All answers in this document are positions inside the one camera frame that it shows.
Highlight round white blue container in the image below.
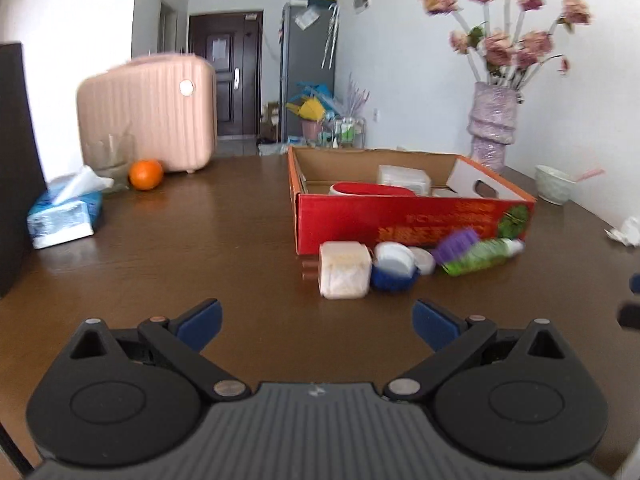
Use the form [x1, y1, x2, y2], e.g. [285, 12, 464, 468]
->
[371, 241, 421, 294]

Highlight yellow bag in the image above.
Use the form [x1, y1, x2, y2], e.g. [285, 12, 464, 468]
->
[285, 97, 326, 122]

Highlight glass jar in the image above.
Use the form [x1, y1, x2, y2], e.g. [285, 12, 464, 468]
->
[332, 114, 366, 149]

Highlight green plastic bottle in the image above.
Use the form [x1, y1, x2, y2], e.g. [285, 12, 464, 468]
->
[442, 238, 526, 277]

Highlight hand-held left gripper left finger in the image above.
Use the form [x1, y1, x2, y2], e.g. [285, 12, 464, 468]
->
[70, 298, 251, 401]

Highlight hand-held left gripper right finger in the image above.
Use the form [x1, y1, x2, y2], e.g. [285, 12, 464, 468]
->
[382, 299, 566, 401]

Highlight paper note on refrigerator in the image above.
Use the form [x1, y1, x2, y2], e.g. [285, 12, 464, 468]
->
[293, 7, 321, 30]

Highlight crumpled white tissue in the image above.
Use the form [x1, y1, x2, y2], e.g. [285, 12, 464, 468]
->
[603, 215, 640, 248]

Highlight blue plastic item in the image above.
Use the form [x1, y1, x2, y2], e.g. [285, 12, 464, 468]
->
[294, 81, 336, 111]

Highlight pink suitcase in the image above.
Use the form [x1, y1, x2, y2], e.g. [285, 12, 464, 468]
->
[75, 52, 220, 175]

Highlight dark brown entrance door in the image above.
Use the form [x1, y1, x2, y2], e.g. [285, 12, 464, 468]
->
[188, 9, 265, 139]

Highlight white interior door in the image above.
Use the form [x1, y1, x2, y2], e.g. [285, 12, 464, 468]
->
[158, 0, 179, 54]

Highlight clear folded umbrella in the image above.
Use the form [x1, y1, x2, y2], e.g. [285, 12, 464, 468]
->
[322, 3, 339, 69]

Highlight pale green bowl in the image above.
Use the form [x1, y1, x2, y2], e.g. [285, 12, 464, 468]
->
[534, 164, 580, 205]

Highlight orange fruit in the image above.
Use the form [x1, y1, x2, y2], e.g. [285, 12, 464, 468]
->
[128, 158, 165, 192]

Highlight pale purple vase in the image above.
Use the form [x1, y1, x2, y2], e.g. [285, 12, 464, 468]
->
[467, 81, 521, 174]

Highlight blue tissue pack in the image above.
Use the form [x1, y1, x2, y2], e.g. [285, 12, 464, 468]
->
[26, 164, 115, 250]

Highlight clear plastic swab box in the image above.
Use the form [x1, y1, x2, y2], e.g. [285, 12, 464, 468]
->
[376, 163, 433, 196]

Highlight grey refrigerator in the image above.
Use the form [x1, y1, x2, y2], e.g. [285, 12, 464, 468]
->
[278, 1, 337, 144]

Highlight red cardboard box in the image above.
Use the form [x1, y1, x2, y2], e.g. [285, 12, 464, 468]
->
[287, 145, 538, 256]

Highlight beige square box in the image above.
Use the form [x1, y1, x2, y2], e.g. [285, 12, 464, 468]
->
[318, 240, 373, 300]

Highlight small cardboard box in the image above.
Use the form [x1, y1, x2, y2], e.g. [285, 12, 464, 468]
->
[263, 102, 281, 141]

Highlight clear drinking glass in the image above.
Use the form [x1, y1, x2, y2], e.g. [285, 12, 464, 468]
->
[82, 132, 136, 194]

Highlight dried pink roses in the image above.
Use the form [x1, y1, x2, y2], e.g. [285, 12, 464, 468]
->
[419, 0, 592, 87]

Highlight black paper bag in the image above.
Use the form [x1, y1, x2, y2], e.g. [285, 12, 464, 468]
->
[0, 42, 49, 299]

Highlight pale purple dried plant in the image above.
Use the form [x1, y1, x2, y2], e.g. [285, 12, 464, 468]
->
[346, 73, 371, 119]

